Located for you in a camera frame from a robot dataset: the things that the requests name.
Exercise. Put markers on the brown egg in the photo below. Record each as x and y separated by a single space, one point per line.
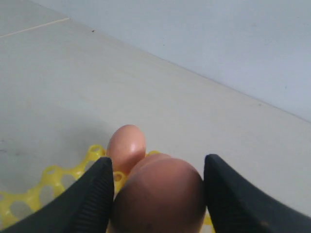
165 196
155 160
126 148

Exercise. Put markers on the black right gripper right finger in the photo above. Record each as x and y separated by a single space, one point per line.
237 206

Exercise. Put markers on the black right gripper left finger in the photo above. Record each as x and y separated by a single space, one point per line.
84 208

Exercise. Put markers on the yellow plastic egg tray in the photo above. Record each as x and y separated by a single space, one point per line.
52 178

